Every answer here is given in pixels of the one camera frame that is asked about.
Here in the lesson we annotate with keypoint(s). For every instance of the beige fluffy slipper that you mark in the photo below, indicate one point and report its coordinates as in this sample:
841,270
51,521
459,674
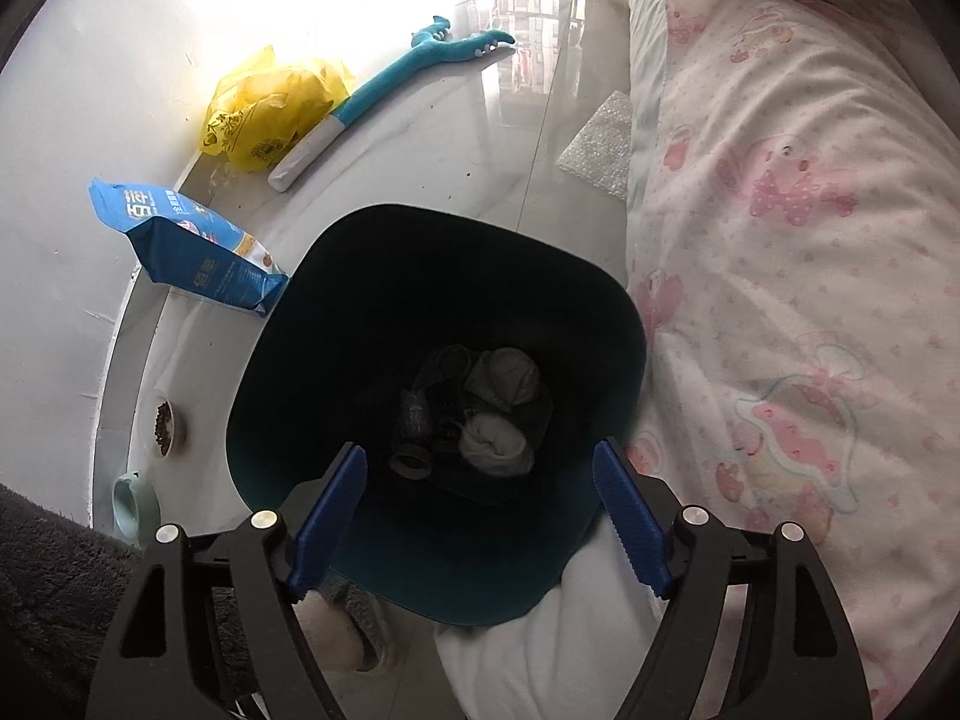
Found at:
352,630

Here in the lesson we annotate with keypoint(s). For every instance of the grey fluffy rug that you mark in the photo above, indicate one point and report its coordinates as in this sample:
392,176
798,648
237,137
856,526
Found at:
45,585

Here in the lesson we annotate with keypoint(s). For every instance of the pink printed blanket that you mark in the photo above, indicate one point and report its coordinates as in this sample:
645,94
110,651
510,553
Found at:
787,277

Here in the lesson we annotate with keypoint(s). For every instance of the bubble wrap roll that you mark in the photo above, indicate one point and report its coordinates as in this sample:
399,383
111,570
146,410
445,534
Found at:
416,416

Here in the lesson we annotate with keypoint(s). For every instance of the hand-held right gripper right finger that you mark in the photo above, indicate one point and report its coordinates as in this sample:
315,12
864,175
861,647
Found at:
630,521

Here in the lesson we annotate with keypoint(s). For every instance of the pale green ceramic bowl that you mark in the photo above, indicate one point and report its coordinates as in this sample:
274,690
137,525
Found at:
131,506

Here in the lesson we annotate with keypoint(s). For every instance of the dark teal waste bin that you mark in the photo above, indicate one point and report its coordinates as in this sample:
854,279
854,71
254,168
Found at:
420,277

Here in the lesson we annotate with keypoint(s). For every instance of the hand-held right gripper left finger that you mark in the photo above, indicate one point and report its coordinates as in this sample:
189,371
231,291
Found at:
326,521

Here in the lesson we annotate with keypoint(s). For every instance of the pet food bowl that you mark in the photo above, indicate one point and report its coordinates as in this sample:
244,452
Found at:
165,427

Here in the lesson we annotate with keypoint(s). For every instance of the blue pet food bag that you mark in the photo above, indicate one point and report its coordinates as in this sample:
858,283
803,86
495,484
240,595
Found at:
187,247

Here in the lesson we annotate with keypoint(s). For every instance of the white sock ball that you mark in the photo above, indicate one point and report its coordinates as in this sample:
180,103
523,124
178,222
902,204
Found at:
487,446
502,379

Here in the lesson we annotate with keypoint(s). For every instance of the teal and white grabber tool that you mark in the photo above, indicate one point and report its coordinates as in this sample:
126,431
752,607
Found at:
390,82

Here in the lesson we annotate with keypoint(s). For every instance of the bubble wrap sheet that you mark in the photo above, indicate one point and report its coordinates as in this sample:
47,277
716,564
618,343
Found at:
600,154

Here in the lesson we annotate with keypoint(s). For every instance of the yellow plastic bag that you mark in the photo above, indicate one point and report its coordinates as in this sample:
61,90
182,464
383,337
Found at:
262,112

